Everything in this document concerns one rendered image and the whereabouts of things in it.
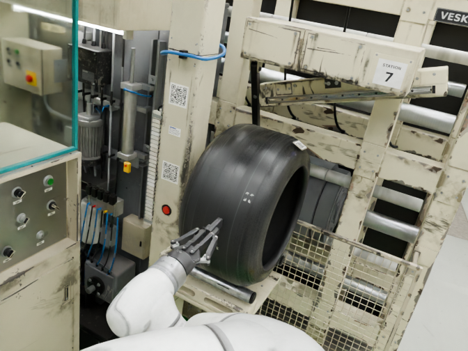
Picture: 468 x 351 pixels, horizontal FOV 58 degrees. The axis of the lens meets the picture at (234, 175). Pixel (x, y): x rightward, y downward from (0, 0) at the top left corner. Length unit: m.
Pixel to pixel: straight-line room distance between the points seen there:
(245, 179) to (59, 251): 0.78
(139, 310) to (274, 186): 0.55
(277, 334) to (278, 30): 1.22
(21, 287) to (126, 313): 0.73
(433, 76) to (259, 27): 0.62
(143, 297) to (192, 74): 0.75
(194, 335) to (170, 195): 1.17
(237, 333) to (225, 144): 0.94
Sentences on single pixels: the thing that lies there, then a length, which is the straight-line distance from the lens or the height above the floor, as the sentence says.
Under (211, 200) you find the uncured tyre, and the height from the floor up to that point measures 1.27.
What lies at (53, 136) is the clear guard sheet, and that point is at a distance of 1.50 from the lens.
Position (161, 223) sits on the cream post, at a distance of 1.68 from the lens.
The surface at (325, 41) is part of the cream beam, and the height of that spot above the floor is 1.76.
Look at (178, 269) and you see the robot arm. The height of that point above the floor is 1.23.
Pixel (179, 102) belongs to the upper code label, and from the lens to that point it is 1.47.
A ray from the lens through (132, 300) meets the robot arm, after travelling 0.98.
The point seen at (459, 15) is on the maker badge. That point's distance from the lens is 1.76.
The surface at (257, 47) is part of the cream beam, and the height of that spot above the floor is 1.69.
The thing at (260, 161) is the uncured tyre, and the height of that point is 1.40.
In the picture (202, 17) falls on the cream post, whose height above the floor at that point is 1.77.
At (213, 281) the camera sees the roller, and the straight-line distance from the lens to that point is 1.55.
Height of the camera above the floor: 1.87
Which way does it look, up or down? 24 degrees down
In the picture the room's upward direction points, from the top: 10 degrees clockwise
